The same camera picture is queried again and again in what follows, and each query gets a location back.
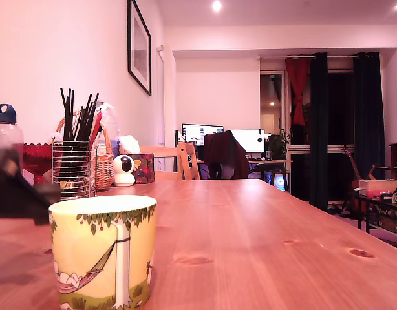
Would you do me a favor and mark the yellow illustrated coffee mug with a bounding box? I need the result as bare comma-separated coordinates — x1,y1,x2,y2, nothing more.
48,194,158,310

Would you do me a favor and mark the clear water bottle blue cap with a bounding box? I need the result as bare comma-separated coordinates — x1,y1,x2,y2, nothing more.
0,103,25,181

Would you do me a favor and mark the wicker basket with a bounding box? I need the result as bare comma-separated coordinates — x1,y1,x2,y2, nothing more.
56,110,116,191

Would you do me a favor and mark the black chopstick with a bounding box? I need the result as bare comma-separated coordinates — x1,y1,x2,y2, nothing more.
59,87,69,142
83,92,100,142
70,90,76,142
67,88,72,142
76,93,93,142

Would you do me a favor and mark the clear plastic bottle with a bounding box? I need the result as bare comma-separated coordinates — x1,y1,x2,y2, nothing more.
96,101,121,150

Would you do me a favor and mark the white tissue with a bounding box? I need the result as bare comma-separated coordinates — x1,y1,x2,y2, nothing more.
118,134,142,155

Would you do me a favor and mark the red floral tissue box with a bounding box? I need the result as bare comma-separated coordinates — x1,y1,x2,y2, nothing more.
129,153,156,185

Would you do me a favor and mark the wooden high chair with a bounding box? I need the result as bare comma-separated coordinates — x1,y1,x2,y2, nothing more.
177,141,201,181

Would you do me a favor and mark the black framed computer monitor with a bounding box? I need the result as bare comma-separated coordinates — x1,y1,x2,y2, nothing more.
181,123,224,147

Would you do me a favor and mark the black framed picture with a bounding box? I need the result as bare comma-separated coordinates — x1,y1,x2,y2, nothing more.
127,0,153,96

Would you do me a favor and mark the dark maroon jacket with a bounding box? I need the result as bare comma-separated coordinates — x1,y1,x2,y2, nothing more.
203,130,250,180

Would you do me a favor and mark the bright white computer monitor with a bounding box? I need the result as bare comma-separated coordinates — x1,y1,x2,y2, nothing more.
231,129,266,154

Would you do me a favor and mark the wooden desk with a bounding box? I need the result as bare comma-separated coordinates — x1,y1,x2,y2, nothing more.
198,159,293,191

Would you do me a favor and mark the glowing computer tower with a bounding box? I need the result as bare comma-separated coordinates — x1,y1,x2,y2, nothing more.
272,172,288,192

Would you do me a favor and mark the green potted plant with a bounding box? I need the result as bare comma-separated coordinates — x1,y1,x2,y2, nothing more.
267,129,292,161

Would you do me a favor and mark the white curtain rod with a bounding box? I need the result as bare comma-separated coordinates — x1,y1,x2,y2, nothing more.
257,54,360,60

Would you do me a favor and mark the red curtain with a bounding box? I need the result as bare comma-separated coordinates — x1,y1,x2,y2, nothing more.
284,57,312,127

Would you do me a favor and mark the narrow dark curtain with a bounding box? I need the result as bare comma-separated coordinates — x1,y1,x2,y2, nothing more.
309,52,330,212

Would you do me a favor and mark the acoustic guitar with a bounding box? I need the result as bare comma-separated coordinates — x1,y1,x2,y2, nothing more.
342,145,363,214

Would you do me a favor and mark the pink plastic item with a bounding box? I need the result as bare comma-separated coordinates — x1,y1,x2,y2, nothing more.
365,189,393,200

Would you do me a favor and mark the pale wooden box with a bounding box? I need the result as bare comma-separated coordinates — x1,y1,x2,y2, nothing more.
359,179,397,195

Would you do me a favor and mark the wide dark curtain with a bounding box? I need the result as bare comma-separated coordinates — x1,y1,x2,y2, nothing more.
352,51,387,180

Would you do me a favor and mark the low black side table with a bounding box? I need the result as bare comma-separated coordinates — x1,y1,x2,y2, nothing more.
353,190,397,235

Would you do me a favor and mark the printed cardboard box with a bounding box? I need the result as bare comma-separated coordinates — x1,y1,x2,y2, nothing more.
368,203,397,234

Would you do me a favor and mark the dark wooden rack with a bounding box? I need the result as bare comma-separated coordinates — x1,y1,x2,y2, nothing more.
368,141,397,181

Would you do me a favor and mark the red glass pedestal bowl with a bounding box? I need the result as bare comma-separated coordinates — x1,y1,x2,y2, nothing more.
23,143,54,194

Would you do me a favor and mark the wire utensil rack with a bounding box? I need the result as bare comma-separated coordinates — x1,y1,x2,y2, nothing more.
51,135,98,200

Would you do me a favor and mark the red handled utensil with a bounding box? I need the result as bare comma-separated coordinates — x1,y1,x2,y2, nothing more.
89,111,104,150

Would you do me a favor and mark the small white round camera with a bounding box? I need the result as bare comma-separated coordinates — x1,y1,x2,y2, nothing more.
113,154,136,187

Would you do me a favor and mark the white wall pipe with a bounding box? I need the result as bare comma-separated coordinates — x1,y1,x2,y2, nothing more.
156,44,166,147

